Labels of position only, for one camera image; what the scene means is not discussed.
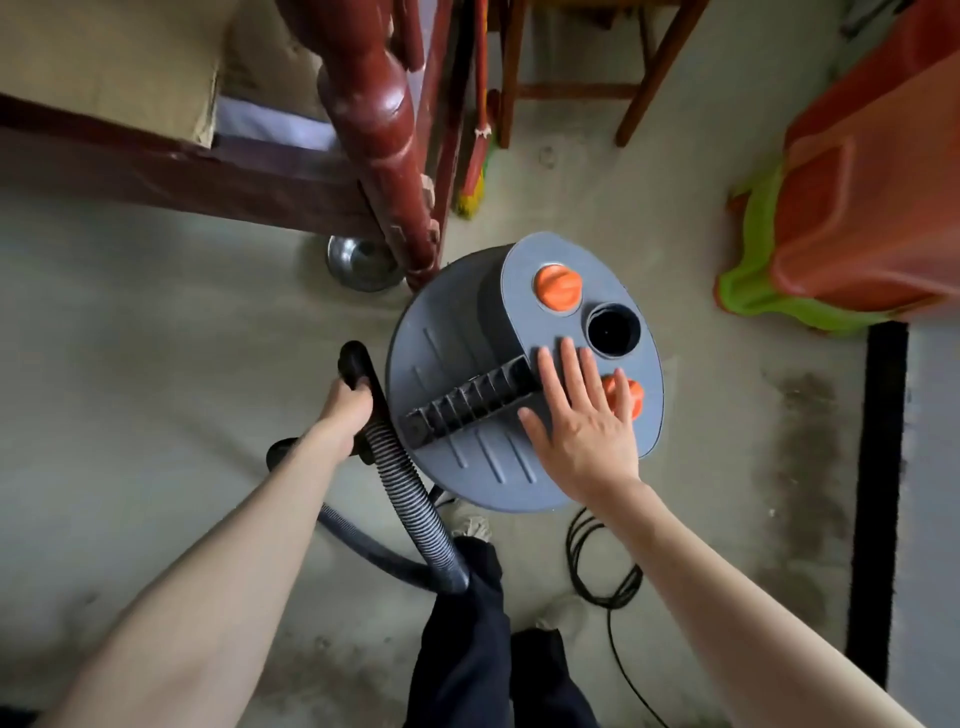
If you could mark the person's left hand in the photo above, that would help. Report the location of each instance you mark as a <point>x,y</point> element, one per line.
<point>342,414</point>

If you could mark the person's right hand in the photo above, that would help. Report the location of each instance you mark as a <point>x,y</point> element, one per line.
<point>585,438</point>

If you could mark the grey vacuum cleaner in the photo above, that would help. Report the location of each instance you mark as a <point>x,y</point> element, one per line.
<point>450,330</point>

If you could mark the brown sawdust dirt patch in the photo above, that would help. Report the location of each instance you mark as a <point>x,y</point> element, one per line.
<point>803,450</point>

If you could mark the person's right forearm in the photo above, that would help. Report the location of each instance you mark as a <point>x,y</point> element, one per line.
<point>750,630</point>

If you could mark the person's left forearm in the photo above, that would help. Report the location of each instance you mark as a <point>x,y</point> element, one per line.
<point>195,615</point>

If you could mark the tiled floor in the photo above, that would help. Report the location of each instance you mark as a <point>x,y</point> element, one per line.
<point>150,390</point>

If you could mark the person's black trousers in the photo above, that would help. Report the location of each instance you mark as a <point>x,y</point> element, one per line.
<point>465,660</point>

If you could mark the grey shoe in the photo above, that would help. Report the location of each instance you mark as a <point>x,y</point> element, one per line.
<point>473,528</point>

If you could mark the steel bowl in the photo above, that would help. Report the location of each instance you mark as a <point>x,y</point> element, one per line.
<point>357,263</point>

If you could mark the dark red wooden railing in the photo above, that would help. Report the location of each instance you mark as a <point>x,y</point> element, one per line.
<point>368,105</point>

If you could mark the wooden chair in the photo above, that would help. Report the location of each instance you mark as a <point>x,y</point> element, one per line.
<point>660,68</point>

